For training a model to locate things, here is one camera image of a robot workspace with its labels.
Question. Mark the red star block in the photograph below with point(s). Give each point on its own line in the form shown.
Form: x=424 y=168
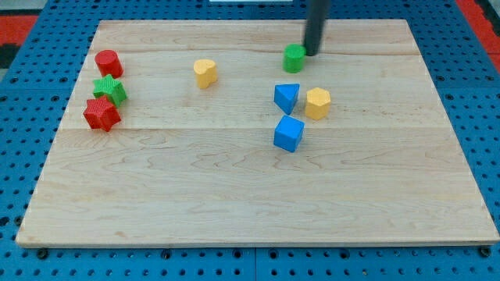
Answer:
x=101 y=113

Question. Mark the green cylinder block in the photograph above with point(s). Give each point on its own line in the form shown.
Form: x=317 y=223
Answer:
x=293 y=61

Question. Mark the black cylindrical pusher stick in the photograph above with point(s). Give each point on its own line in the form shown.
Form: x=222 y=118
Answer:
x=317 y=14

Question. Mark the wooden board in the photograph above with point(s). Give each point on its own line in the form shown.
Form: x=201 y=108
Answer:
x=191 y=167

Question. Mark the blue triangle block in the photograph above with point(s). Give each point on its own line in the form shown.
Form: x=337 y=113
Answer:
x=286 y=97

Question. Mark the green star block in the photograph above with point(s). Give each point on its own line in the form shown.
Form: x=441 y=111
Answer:
x=111 y=88

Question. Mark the blue cube block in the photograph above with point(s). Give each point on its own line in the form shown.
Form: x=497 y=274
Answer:
x=288 y=133

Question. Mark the yellow heart block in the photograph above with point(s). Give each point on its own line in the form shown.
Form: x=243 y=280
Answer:
x=205 y=72

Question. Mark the yellow hexagon block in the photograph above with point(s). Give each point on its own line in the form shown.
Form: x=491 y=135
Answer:
x=317 y=104

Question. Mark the red cylinder block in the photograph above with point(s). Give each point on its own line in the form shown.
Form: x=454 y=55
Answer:
x=108 y=62

